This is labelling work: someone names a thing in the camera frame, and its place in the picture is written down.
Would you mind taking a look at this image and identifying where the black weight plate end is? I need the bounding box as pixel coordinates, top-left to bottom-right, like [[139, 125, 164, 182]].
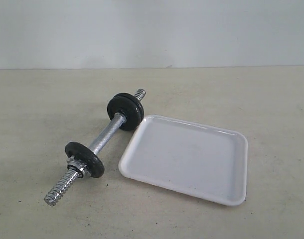
[[107, 96, 140, 131]]

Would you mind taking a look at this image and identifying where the chrome spinlock collar nut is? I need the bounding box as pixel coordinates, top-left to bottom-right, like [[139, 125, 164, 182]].
[[67, 157, 90, 178]]

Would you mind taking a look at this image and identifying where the chrome threaded dumbbell bar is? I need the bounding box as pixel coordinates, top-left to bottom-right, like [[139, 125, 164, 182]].
[[44, 89, 146, 207]]

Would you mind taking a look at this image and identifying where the white rectangular plastic tray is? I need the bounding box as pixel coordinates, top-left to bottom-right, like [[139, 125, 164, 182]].
[[118, 115, 248, 206]]

